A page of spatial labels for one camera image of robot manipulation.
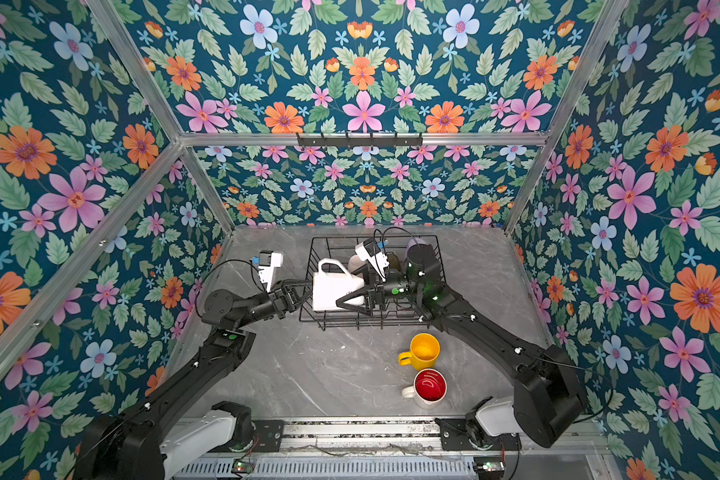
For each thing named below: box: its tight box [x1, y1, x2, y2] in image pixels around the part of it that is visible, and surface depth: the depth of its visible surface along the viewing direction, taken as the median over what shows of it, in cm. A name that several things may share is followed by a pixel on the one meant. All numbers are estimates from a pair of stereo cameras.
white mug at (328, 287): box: [313, 258, 365, 311], surface depth 62 cm
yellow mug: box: [398, 333, 441, 370], surface depth 82 cm
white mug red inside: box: [401, 368, 448, 409], surface depth 78 cm
